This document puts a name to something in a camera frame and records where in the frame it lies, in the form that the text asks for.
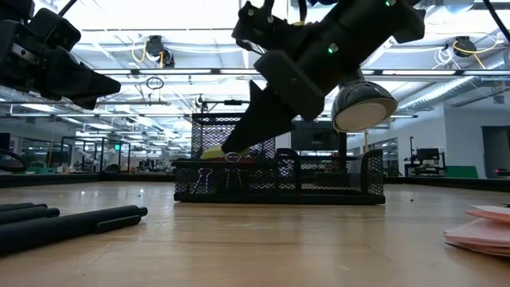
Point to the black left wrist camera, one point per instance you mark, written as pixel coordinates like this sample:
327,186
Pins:
53,30

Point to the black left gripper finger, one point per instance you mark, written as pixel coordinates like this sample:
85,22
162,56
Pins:
79,83

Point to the black frame workcell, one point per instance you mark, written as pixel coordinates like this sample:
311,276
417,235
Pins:
83,138

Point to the green panel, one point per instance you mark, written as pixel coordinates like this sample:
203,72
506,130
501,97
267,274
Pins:
462,172

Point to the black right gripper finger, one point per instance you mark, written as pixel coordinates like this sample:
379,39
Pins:
263,123

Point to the black mesh desk organizer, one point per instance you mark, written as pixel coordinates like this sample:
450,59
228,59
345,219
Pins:
279,197

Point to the black desk lamp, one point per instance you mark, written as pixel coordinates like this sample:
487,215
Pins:
358,95

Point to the black pen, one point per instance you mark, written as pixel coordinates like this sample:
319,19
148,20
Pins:
24,216
60,227
16,207

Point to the black binder clip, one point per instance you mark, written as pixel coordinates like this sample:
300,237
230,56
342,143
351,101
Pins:
202,177
233,154

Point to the black overhead camera rig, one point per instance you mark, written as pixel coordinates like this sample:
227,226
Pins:
233,102

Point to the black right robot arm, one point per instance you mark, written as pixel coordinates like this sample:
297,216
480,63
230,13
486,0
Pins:
382,24

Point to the background desk with monitor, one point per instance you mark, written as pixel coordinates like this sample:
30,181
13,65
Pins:
427,154

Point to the yellow eraser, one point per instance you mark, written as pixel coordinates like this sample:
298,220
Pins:
211,153

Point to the black computer monitor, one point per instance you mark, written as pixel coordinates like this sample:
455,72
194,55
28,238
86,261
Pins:
318,137

